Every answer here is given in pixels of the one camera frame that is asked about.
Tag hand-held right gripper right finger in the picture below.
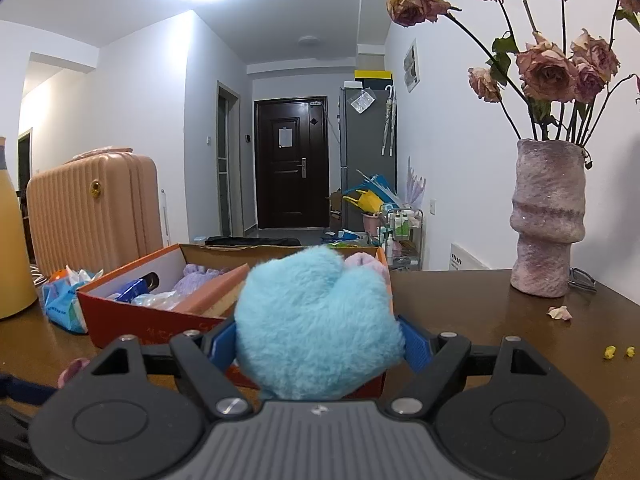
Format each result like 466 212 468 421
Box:
387 315 561 418

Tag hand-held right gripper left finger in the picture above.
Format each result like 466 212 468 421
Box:
75 319 251 418

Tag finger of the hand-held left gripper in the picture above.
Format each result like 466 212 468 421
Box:
0 374 57 406

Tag small pink soft item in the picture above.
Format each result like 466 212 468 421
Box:
57 357 92 389

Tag purple knit pouch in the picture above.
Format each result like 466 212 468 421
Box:
172 262 231 298

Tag cardboard box with orange trim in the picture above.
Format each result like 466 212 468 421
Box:
77 243 391 396

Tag clear plastic bag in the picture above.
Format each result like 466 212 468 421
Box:
107 290 188 311

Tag light blue fluffy plush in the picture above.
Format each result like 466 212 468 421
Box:
234 245 407 402

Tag pink fluffy cloth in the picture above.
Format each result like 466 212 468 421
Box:
344 252 390 281

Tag blue wet wipes pack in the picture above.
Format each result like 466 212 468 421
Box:
41 267 103 333

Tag dark blue pouch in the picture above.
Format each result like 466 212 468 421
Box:
116 274 151 305

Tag black bag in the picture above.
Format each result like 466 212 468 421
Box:
205 235 303 247

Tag metal rolling cart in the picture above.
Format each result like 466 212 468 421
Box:
377 202 424 271

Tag yellow jug with grey band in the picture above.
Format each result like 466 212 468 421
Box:
0 136 38 320

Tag open cardboard box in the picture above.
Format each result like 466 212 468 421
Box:
327 189 346 231

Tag purple wing decoration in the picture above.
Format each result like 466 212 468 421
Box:
405 156 428 208

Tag blue folders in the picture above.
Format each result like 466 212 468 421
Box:
345 172 403 208

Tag dark brown entrance door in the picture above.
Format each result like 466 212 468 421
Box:
254 96 329 231

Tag thin-framed eyeglasses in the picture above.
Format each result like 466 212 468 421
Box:
567 266 598 293

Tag pink textured vase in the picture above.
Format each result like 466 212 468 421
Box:
510 139 587 298

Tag pink ribbed suitcase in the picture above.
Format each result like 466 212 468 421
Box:
26 147 161 278

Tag grey interior door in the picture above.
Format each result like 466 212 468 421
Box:
216 80 242 238

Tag grey refrigerator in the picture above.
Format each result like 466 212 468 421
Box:
338 80 397 233

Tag white folded umbrella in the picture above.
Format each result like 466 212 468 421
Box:
381 85 392 157
387 85 398 157

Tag clear bag on refrigerator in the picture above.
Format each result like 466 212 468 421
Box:
348 89 376 113

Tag bunch of dried roses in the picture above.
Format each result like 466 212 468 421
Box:
386 0 640 171

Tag wall electrical panel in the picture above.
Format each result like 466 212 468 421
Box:
403 38 420 93

